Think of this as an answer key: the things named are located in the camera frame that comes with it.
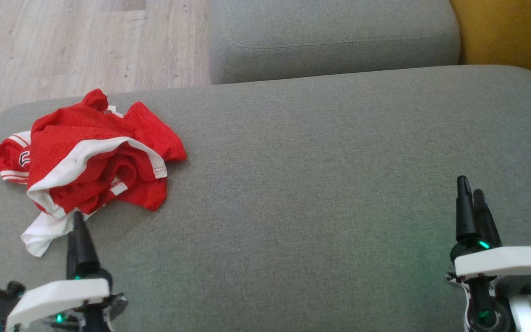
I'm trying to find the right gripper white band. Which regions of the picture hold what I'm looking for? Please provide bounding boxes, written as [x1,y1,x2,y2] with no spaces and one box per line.
[447,175,531,332]

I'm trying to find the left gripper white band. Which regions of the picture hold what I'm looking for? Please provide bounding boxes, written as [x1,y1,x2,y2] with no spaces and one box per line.
[6,210,129,332]

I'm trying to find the red Bulls 23 jersey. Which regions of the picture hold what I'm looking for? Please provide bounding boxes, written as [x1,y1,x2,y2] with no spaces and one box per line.
[0,101,187,258]

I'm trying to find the red shorts with white stripe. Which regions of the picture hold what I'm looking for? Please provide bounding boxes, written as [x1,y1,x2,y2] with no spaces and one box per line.
[27,89,168,218]

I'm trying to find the large grey fabric ottoman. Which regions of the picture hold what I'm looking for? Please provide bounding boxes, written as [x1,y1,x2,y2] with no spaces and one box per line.
[0,65,531,332]

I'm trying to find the yellow sofa back cushion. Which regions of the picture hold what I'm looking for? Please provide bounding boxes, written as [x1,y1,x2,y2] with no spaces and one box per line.
[450,0,531,91]

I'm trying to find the grey sofa seat cushion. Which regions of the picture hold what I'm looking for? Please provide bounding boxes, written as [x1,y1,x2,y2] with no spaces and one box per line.
[208,0,461,85]

